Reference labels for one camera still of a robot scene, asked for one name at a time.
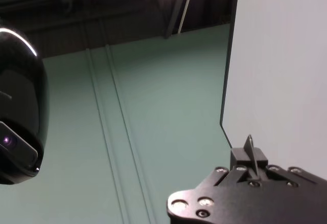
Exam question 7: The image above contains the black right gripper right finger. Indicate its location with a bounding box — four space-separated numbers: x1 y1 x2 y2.
255 147 319 188

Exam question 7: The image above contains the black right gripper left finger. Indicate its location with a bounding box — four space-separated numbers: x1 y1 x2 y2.
214 134 261 187

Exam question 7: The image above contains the black company introduction poster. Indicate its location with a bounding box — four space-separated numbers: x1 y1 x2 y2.
220 0 327 181

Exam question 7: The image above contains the thin white ceiling pipe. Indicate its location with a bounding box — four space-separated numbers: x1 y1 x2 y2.
178 0 197 34

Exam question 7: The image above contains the glossy black robot head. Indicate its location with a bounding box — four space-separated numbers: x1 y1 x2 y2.
0 19 50 185

